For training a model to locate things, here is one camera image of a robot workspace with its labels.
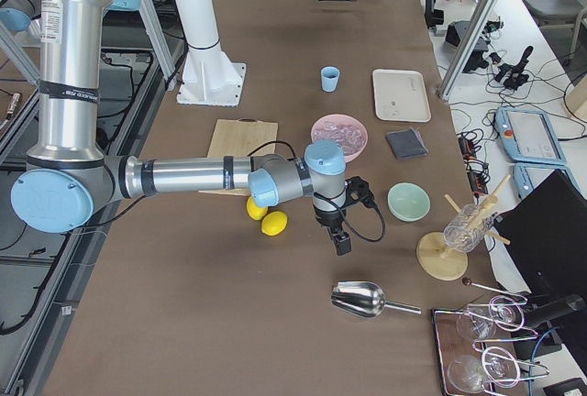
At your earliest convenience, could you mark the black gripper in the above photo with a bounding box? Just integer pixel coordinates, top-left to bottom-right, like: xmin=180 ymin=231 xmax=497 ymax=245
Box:
xmin=314 ymin=176 xmax=377 ymax=256

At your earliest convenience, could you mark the far yellow lemon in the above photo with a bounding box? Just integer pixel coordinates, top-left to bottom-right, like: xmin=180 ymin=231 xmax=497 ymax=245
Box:
xmin=246 ymin=196 xmax=268 ymax=221

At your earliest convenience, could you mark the clear glass mug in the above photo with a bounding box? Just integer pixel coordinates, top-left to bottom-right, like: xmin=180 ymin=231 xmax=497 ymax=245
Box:
xmin=443 ymin=204 xmax=494 ymax=253

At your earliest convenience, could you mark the wooden cutting board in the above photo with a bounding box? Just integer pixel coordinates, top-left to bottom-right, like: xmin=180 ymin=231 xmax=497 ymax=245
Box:
xmin=197 ymin=118 xmax=279 ymax=198

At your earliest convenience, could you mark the pink bowl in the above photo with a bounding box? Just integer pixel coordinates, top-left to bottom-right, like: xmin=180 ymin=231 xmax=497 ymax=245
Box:
xmin=310 ymin=114 xmax=368 ymax=162

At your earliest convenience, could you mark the yellow lemon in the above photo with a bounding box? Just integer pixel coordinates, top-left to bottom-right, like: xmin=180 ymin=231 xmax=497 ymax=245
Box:
xmin=260 ymin=211 xmax=288 ymax=237
xmin=246 ymin=196 xmax=268 ymax=221

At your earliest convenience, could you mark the aluminium frame post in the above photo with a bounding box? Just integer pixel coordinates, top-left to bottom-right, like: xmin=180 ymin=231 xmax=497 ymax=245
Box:
xmin=437 ymin=0 xmax=497 ymax=103

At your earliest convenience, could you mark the black metal tray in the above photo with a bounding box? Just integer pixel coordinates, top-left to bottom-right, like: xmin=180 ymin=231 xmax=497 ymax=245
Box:
xmin=432 ymin=303 xmax=549 ymax=395

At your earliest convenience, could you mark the wooden cup stand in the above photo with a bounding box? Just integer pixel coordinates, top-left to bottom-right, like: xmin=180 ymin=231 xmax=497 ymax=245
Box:
xmin=416 ymin=174 xmax=511 ymax=281

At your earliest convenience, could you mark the steel ice scoop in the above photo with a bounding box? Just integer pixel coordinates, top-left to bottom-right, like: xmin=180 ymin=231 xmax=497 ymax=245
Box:
xmin=331 ymin=281 xmax=422 ymax=318

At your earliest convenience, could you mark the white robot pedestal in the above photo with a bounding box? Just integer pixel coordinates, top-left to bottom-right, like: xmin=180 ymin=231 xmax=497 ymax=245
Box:
xmin=175 ymin=0 xmax=246 ymax=107

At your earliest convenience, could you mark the grey folded cloth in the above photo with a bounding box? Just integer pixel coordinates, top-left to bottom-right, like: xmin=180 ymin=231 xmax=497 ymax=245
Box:
xmin=385 ymin=127 xmax=428 ymax=160

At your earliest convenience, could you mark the green ceramic bowl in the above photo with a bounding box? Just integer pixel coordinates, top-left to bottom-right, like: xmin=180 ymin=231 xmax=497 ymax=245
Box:
xmin=387 ymin=182 xmax=431 ymax=222

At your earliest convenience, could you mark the light blue plastic cup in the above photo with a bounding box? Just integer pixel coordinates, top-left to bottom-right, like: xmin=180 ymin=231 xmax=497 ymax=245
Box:
xmin=320 ymin=66 xmax=340 ymax=93

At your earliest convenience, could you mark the cream rabbit serving tray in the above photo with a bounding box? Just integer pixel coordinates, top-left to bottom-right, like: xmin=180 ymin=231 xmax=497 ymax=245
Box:
xmin=371 ymin=69 xmax=431 ymax=123

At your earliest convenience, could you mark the clear ice cube pile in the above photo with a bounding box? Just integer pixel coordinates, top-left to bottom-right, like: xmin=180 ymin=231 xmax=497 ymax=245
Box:
xmin=312 ymin=121 xmax=366 ymax=154

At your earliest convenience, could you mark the blue teach pendant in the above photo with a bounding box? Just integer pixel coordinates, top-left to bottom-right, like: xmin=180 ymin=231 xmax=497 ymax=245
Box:
xmin=513 ymin=162 xmax=578 ymax=200
xmin=494 ymin=107 xmax=567 ymax=165

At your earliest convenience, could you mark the near yellow lemon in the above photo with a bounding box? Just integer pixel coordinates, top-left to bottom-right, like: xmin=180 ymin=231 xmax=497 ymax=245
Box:
xmin=260 ymin=211 xmax=288 ymax=237

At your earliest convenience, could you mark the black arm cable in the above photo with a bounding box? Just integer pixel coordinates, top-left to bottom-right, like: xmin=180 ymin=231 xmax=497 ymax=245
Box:
xmin=247 ymin=139 xmax=386 ymax=244

